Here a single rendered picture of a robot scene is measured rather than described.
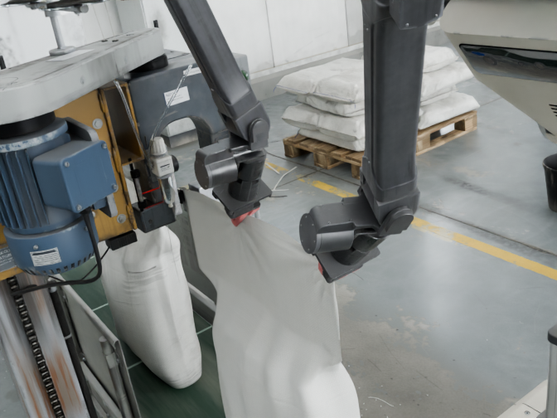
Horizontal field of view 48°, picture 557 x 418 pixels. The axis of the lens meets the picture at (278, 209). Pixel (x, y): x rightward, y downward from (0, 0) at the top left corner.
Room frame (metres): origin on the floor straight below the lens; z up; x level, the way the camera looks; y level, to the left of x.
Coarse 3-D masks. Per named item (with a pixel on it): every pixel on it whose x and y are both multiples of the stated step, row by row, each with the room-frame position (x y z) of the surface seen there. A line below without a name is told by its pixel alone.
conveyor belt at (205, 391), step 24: (72, 288) 2.19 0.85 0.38; (96, 288) 2.16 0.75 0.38; (96, 312) 1.98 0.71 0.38; (216, 360) 1.60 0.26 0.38; (144, 384) 1.53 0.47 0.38; (192, 384) 1.50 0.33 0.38; (216, 384) 1.49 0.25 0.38; (144, 408) 1.43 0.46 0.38; (168, 408) 1.41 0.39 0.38; (192, 408) 1.40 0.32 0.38; (216, 408) 1.38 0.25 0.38
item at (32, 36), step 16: (0, 0) 3.79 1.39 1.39; (0, 16) 3.78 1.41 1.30; (16, 16) 3.82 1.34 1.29; (32, 16) 3.87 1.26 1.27; (64, 16) 3.97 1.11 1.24; (0, 32) 3.76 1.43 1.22; (16, 32) 3.81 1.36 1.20; (32, 32) 3.86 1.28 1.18; (48, 32) 3.90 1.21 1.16; (64, 32) 3.95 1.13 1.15; (80, 32) 4.00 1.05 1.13; (0, 48) 3.74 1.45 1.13; (16, 48) 3.79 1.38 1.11; (32, 48) 3.84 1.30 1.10; (48, 48) 3.89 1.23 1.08; (0, 64) 3.72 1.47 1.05; (16, 64) 3.78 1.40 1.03
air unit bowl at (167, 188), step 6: (162, 180) 1.23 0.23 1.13; (168, 180) 1.23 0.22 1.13; (162, 186) 1.23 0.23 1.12; (168, 186) 1.23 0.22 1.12; (162, 192) 1.23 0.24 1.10; (168, 192) 1.23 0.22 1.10; (174, 192) 1.24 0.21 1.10; (162, 198) 1.24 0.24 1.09; (168, 198) 1.23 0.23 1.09; (174, 198) 1.24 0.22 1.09
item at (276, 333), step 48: (192, 192) 1.28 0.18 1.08; (240, 240) 1.15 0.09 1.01; (288, 240) 1.01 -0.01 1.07; (240, 288) 1.17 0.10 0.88; (288, 288) 0.99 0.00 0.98; (240, 336) 1.08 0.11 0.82; (288, 336) 1.00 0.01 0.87; (336, 336) 0.89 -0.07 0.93; (240, 384) 1.05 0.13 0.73; (288, 384) 0.94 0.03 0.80; (336, 384) 0.94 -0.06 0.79
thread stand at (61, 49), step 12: (12, 0) 1.33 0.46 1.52; (24, 0) 1.29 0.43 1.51; (36, 0) 1.30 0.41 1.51; (48, 0) 1.22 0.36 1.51; (60, 0) 1.14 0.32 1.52; (72, 0) 1.10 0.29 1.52; (84, 0) 1.08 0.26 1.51; (96, 0) 1.09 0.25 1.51; (108, 0) 1.10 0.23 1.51; (48, 12) 1.21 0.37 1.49; (60, 12) 1.22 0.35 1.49; (84, 12) 1.08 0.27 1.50; (60, 36) 1.22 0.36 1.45; (60, 48) 1.22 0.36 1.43; (72, 48) 1.21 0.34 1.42
